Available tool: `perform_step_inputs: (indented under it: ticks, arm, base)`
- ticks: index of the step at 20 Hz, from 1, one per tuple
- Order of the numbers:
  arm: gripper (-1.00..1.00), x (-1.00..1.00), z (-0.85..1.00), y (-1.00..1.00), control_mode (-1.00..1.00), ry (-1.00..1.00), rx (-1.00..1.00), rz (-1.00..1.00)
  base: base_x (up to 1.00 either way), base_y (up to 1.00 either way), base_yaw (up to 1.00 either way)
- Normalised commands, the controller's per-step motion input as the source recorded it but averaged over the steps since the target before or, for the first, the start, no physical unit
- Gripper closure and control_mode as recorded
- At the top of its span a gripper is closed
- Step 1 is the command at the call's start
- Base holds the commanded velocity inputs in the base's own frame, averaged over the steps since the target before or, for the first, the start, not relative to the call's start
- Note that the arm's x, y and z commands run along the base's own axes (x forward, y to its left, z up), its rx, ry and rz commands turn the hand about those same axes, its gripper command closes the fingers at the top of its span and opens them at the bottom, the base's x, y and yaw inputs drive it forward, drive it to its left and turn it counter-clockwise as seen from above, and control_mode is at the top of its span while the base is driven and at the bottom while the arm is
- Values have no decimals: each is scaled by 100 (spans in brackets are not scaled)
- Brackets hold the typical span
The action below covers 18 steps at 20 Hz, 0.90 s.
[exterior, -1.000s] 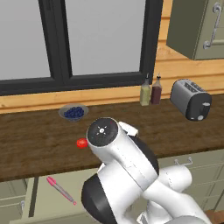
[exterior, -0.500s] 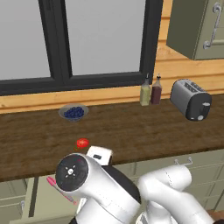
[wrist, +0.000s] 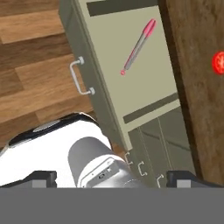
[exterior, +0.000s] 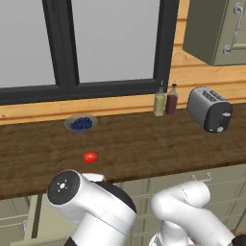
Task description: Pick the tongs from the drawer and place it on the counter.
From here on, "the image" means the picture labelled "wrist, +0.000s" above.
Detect olive green open drawer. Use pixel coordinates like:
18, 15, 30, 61
58, 0, 182, 151

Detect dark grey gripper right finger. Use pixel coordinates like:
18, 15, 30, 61
165, 170, 224, 189

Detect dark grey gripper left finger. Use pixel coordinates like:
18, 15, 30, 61
0, 170, 58, 189

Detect silver drawer handle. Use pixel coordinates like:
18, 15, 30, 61
68, 56, 96, 96

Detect red tomato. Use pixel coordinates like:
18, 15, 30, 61
211, 51, 224, 76

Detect white and grey rounded body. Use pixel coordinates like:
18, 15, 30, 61
0, 112, 144, 189

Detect small silver cupboard handle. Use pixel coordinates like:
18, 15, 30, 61
124, 151, 134, 166
136, 161, 149, 177
156, 173, 165, 189

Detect pink and grey tongs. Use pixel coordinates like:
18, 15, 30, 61
120, 17, 158, 77

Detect olive green cupboard door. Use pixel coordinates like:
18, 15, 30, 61
127, 116, 165, 189
157, 106, 197, 179

